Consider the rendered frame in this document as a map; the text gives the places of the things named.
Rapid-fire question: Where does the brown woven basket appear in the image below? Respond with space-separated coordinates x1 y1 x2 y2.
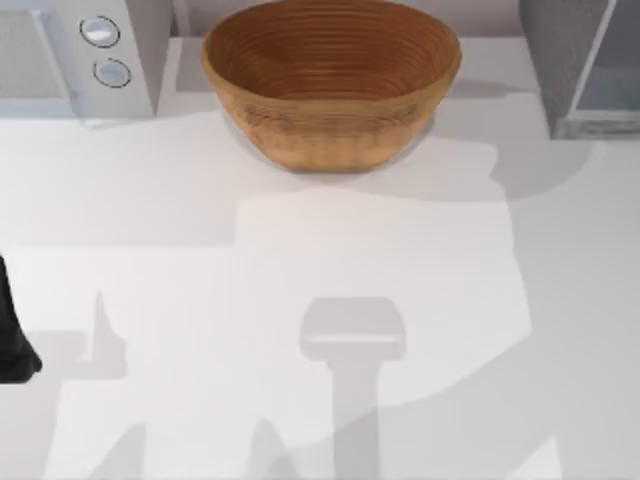
200 0 463 175

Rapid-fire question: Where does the pale microwave oven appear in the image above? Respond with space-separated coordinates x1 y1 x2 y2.
0 0 175 121

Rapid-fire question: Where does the round microwave knob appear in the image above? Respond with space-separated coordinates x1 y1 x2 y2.
92 56 133 89
78 15 122 49

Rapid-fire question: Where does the grey cabinet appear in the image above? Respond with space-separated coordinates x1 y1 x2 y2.
518 0 640 142

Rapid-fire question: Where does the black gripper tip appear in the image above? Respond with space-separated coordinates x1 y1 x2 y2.
0 255 44 385

